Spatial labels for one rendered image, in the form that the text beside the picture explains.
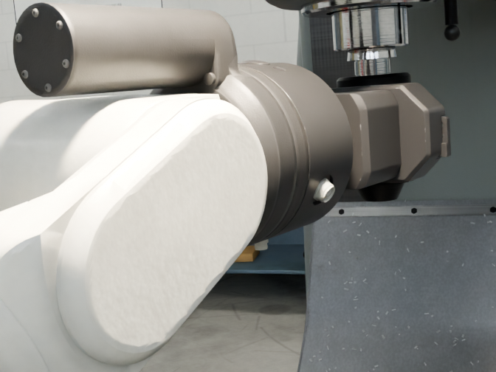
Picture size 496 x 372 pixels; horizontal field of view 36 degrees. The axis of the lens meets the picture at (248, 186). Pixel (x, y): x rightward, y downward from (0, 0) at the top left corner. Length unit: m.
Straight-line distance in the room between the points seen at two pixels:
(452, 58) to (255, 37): 4.19
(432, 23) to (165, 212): 0.65
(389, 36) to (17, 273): 0.31
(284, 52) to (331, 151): 4.59
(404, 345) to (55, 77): 0.62
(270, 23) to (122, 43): 4.70
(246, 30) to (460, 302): 4.29
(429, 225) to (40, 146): 0.62
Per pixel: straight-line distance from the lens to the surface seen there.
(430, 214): 0.88
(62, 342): 0.25
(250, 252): 4.55
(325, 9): 0.47
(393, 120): 0.43
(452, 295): 0.85
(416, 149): 0.43
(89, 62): 0.29
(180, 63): 0.33
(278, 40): 4.97
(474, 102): 0.87
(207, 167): 0.27
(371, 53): 0.49
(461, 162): 0.88
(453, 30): 0.49
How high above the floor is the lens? 1.26
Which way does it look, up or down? 8 degrees down
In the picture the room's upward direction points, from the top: 5 degrees counter-clockwise
